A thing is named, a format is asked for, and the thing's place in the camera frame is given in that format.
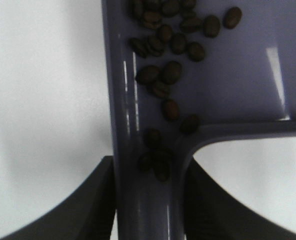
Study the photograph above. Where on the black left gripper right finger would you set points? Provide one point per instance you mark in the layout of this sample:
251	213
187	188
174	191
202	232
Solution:
210	213

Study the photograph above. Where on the pile of coffee beans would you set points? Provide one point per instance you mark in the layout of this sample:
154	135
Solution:
171	20

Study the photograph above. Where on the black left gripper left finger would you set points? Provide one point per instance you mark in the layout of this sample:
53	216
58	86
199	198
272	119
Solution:
87	214

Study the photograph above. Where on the purple plastic dustpan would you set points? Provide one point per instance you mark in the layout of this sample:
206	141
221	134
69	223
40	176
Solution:
245	89

